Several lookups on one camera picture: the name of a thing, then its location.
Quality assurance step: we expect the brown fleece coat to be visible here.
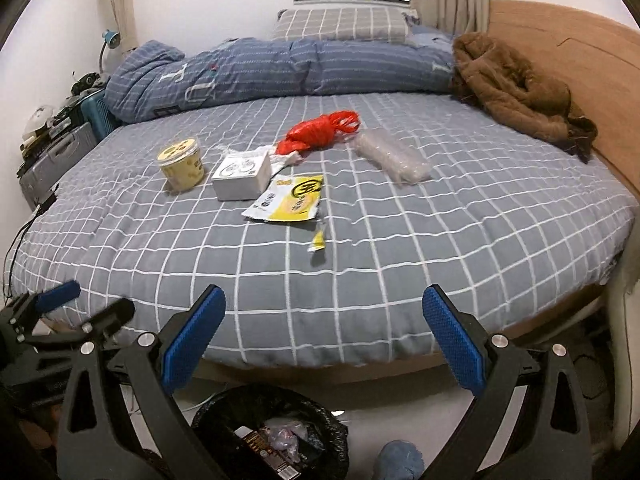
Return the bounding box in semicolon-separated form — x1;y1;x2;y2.
450;31;598;163

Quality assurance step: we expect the yellow lidded cup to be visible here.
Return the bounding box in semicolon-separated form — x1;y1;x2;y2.
156;137;206;193

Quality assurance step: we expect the wooden headboard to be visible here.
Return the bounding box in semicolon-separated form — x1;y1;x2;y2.
487;0;640;221

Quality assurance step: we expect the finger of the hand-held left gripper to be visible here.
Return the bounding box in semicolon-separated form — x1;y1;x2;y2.
22;298;137;358
7;280;82;333

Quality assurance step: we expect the teal suitcase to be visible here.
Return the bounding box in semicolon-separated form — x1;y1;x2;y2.
82;92;118;141

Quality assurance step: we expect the blue striped quilt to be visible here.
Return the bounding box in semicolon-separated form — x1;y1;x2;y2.
105;35;458;123

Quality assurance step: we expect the white round device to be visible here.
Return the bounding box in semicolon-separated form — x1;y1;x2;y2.
22;105;53;141

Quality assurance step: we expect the black cable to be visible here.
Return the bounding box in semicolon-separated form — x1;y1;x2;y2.
2;207;41;296

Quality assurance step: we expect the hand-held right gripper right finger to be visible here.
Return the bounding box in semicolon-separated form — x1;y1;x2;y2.
421;284;593;480

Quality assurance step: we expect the light blue pillow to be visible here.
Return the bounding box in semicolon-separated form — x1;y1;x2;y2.
407;24;457;50

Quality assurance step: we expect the yellow snack packet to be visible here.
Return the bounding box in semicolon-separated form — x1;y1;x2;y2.
241;174;325;223

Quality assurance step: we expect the white cardboard box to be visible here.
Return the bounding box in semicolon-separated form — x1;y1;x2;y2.
210;150;272;202

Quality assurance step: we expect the white tissue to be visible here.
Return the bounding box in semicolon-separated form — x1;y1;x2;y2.
220;142;306;178

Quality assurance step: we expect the red plastic bag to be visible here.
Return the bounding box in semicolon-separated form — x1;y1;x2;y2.
276;110;362;157

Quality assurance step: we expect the torn yellow packet strip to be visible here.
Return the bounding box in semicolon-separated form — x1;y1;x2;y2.
307;220;327;253

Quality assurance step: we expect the black charger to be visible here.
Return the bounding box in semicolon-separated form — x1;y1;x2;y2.
32;185;60;213

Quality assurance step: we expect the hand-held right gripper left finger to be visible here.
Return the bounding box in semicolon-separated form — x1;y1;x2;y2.
55;284;227;480

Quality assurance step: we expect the black device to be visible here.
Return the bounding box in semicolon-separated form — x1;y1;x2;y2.
70;74;108;98

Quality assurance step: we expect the grey checked pillow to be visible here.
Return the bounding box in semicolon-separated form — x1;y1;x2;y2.
272;7;416;43

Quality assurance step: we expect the silver suitcase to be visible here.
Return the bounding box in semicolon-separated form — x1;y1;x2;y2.
19;122;96;211

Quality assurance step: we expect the blue desk lamp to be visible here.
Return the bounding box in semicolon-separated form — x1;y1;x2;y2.
99;29;122;73

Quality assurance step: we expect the bin with black bag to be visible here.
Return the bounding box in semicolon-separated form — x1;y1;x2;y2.
190;384;351;480

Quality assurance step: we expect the blue fuzzy slipper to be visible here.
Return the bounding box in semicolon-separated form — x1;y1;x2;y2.
377;440;426;480

